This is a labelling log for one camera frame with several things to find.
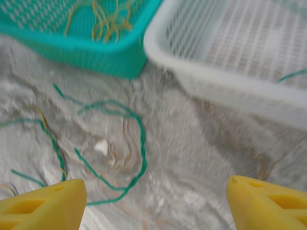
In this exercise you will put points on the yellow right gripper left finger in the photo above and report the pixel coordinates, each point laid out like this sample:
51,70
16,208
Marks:
67,198

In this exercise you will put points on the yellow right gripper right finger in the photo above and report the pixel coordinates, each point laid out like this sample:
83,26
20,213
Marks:
244,203

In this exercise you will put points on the white plastic mesh basket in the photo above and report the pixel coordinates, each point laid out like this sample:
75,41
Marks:
216,79

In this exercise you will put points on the teal plastic mesh basket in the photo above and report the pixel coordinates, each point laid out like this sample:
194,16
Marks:
108,60

